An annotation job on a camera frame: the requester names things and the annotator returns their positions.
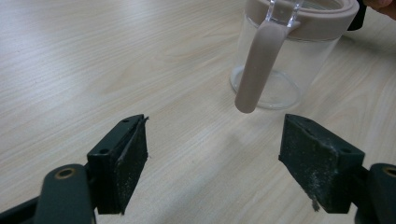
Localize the clear jar with taupe handle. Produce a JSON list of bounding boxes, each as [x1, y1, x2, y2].
[[229, 0, 361, 115]]

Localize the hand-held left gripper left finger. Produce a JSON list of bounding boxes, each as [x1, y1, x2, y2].
[[86, 113, 149, 217]]

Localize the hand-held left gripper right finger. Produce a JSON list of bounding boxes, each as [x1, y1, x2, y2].
[[277, 113, 366, 215]]

